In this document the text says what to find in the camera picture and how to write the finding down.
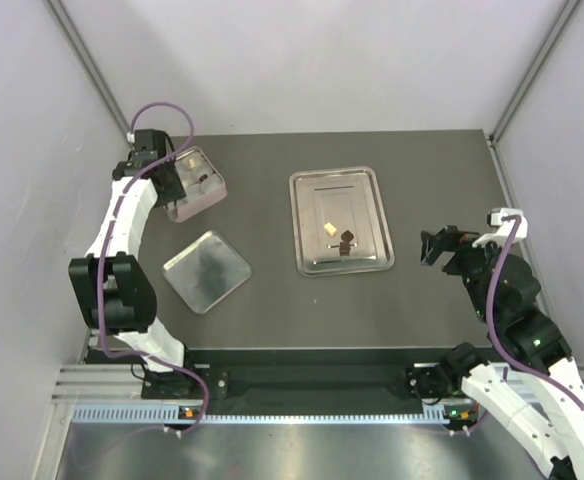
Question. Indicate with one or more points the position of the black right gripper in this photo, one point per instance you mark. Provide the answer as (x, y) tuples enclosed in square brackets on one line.
[(449, 238)]

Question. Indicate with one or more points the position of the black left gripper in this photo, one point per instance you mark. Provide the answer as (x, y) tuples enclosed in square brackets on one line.
[(176, 191)]

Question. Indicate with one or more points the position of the dark ridged chocolate square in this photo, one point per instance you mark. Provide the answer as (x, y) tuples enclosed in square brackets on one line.
[(347, 236)]

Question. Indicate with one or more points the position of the silver tin lid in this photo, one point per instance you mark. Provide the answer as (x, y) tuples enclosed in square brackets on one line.
[(206, 272)]

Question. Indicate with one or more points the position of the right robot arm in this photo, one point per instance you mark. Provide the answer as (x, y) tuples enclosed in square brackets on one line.
[(503, 291)]

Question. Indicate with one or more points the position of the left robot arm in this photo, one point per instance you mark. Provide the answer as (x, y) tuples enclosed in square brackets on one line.
[(114, 295)]

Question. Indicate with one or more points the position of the pink chocolate tin box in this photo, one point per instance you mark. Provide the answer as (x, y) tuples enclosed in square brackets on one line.
[(199, 196)]

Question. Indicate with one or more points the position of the steel serving tray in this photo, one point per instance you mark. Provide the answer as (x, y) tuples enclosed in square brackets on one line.
[(350, 199)]

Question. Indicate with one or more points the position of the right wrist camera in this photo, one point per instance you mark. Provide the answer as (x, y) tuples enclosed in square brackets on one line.
[(502, 220)]

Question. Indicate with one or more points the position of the right aluminium corner post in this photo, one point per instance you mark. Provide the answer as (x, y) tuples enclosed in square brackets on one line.
[(551, 39)]

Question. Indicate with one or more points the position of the aluminium corner post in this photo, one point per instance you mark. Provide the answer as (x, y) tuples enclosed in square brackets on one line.
[(551, 39), (73, 37)]

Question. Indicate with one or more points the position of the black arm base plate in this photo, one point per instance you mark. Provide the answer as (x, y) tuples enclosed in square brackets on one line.
[(236, 381)]

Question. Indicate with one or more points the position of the left aluminium corner post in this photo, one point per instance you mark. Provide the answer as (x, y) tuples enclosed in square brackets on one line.
[(73, 37)]

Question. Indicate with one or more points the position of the aluminium frame rail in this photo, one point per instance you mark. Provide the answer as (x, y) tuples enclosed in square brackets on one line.
[(116, 383)]

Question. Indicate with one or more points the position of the grey slotted cable duct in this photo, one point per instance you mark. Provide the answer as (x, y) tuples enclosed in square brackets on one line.
[(180, 415)]

